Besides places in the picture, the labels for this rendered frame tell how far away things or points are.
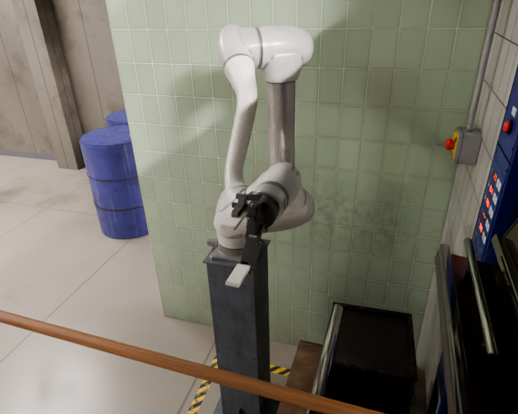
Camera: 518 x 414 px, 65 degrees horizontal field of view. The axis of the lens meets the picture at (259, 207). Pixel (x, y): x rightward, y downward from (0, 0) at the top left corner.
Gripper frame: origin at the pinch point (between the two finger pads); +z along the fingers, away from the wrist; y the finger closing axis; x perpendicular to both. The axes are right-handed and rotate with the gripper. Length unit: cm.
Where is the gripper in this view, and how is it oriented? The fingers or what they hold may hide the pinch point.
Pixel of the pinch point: (232, 255)
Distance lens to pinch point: 80.9
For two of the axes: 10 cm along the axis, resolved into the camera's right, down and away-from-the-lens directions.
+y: 0.3, 8.8, 4.7
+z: -3.3, 4.6, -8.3
